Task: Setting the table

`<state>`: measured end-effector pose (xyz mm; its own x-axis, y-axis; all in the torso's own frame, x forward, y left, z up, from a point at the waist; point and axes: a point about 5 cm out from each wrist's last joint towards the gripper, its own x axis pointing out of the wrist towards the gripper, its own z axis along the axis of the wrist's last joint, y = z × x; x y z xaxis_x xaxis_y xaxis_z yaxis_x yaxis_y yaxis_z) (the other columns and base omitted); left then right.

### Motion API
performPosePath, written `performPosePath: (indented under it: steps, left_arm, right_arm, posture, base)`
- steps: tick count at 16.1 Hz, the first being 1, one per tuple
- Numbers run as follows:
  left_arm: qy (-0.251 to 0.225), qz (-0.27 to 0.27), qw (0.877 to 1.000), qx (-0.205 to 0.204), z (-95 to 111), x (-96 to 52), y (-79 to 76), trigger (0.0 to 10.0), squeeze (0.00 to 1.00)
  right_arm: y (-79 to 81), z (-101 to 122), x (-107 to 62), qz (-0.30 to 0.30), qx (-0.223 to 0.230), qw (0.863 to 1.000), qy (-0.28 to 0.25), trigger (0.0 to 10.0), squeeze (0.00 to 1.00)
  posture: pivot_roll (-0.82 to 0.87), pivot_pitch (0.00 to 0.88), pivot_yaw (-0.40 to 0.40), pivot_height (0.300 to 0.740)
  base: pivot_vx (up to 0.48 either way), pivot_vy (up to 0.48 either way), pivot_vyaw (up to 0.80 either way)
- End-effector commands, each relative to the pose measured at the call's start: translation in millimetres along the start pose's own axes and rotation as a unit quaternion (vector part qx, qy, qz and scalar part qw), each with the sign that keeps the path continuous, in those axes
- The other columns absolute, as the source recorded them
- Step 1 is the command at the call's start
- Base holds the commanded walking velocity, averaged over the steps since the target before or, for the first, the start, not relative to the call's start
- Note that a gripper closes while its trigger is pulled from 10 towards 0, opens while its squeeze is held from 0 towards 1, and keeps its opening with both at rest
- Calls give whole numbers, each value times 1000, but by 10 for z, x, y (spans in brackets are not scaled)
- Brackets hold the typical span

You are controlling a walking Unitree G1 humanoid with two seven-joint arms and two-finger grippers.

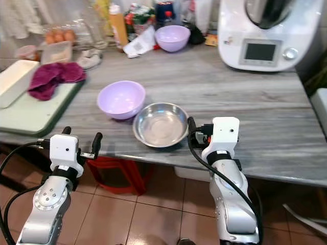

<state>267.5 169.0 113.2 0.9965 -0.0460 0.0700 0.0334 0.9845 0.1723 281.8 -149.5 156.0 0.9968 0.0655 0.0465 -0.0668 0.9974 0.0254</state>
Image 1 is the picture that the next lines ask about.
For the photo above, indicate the shallow stainless steel bowl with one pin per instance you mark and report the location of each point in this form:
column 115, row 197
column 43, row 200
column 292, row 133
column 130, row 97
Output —
column 161, row 125

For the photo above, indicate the orange bottle with white cap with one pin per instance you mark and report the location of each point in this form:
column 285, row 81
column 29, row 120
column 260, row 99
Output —
column 118, row 26

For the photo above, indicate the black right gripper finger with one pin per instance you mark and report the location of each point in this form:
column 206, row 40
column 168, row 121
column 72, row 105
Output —
column 192, row 130

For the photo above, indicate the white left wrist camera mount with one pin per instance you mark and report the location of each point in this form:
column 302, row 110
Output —
column 64, row 153

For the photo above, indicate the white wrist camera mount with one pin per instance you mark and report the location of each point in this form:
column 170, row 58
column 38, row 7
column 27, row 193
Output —
column 64, row 153
column 224, row 133

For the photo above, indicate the white paper packet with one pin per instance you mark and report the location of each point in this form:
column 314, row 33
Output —
column 139, row 44

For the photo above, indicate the brown egg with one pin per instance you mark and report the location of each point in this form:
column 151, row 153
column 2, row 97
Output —
column 59, row 36
column 69, row 35
column 50, row 38

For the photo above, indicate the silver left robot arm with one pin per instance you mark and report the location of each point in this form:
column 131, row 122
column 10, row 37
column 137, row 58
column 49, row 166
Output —
column 48, row 199

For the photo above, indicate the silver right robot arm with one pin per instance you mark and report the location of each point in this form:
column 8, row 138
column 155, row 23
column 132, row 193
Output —
column 232, row 209

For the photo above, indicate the white kitchen cooking machine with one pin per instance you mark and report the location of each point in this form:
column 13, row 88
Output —
column 232, row 41

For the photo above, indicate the magenta cloth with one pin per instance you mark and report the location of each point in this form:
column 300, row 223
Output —
column 53, row 77

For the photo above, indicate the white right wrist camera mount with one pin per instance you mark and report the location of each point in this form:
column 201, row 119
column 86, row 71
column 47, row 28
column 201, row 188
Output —
column 224, row 133

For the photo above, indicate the white storage box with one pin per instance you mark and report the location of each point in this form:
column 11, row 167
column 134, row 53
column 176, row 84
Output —
column 191, row 173

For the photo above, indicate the clear lidded plastic container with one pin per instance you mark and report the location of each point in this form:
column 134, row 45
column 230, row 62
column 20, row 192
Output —
column 56, row 52

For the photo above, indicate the red and green packet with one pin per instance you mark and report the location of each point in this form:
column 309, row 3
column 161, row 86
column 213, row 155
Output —
column 140, row 17

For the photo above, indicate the dark blue jar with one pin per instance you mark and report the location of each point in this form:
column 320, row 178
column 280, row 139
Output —
column 164, row 13

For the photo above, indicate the pale green tray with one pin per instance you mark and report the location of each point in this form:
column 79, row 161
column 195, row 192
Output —
column 30, row 117

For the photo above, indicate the small pink lidded tub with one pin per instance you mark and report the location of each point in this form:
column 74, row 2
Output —
column 25, row 52

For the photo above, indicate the crumpled white cloth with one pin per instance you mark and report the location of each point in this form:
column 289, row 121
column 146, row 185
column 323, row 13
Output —
column 89, row 58

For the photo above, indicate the white rectangular dish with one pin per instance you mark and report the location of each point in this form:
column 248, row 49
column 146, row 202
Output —
column 15, row 79

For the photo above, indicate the small orange box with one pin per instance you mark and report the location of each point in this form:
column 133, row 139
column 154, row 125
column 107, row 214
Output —
column 211, row 39

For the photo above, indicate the lilac plastic bowl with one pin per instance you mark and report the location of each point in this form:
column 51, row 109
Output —
column 121, row 98
column 172, row 38

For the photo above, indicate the black pouch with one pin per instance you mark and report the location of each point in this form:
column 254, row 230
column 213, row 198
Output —
column 195, row 34

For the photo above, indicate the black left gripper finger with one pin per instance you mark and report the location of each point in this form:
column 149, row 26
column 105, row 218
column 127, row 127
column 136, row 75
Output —
column 67, row 130
column 97, row 142

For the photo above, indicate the red stool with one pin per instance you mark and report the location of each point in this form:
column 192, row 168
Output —
column 117, row 176

